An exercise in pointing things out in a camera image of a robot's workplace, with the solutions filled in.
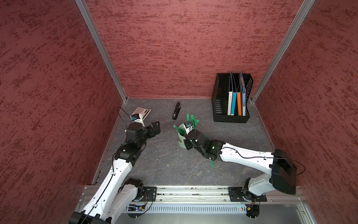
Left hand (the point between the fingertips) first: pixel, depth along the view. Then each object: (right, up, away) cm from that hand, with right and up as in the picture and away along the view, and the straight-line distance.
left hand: (152, 127), depth 78 cm
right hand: (+19, -6, +2) cm, 20 cm away
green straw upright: (+20, +6, +5) cm, 22 cm away
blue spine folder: (+51, +14, +13) cm, 55 cm away
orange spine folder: (+56, +14, +14) cm, 59 cm away
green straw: (+36, -24, +7) cm, 44 cm away
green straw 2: (+16, -3, +5) cm, 17 cm away
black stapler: (+13, +10, +33) cm, 37 cm away
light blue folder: (+56, +19, +8) cm, 59 cm away
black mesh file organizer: (+50, +20, +40) cm, 67 cm away
